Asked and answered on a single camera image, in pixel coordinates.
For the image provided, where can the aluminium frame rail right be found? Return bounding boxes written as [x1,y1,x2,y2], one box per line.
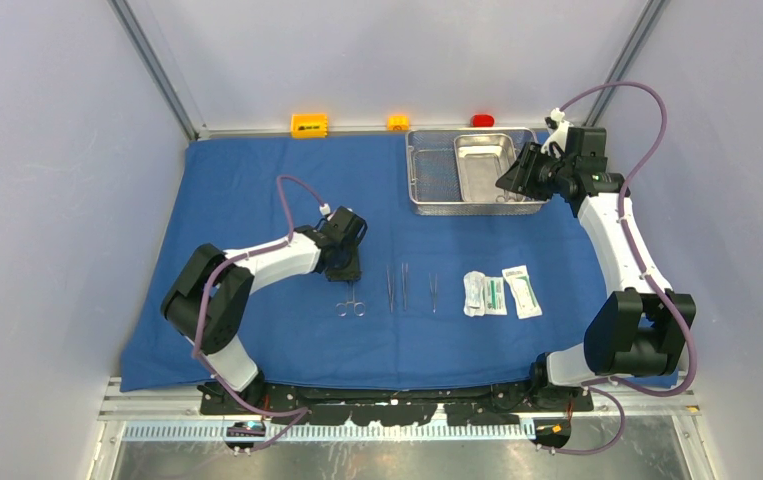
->
[584,0,670,126]

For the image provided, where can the steel hemostat ring handles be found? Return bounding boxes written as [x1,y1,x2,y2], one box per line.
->
[335,281,366,317]

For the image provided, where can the white gauze roll packet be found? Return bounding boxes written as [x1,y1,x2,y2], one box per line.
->
[463,271,486,317]

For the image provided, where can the red toy block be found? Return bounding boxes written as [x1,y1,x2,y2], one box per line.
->
[470,113,495,128]

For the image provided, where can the small orange toy block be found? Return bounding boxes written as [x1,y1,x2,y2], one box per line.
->
[386,114,410,131]

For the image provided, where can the yellow toy block large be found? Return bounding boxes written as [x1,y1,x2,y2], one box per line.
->
[290,113,329,139]

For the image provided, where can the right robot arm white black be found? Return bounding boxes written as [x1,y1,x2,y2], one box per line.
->
[496,127,697,411]

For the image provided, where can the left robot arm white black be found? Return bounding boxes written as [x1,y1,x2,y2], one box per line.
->
[160,207,367,414]

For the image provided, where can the green white sterile packet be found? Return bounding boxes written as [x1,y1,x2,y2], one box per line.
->
[482,277,507,316]

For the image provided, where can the blue surgical wrap cloth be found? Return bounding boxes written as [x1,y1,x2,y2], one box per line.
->
[121,135,608,391]

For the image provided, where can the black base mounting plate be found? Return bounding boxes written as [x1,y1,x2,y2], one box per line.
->
[198,378,596,429]

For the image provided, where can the blunt steel tweezers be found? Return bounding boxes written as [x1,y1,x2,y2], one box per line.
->
[400,262,409,311]

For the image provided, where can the aluminium frame post left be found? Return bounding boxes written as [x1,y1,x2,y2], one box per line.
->
[108,0,202,142]

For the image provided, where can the aluminium front rail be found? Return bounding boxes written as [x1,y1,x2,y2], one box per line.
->
[98,378,701,442]

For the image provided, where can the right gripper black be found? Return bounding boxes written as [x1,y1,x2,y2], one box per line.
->
[497,141,574,202]

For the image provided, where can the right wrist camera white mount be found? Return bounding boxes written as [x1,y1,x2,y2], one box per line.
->
[541,108,572,158]

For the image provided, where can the pointed steel tweezers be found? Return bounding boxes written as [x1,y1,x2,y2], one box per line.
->
[428,273,438,313]

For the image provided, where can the wire mesh steel tray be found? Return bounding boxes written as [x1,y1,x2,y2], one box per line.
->
[406,128,544,216]

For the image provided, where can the steel forceps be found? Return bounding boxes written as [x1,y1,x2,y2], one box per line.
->
[386,265,396,313]

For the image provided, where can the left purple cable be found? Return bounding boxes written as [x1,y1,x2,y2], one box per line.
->
[192,174,333,454]

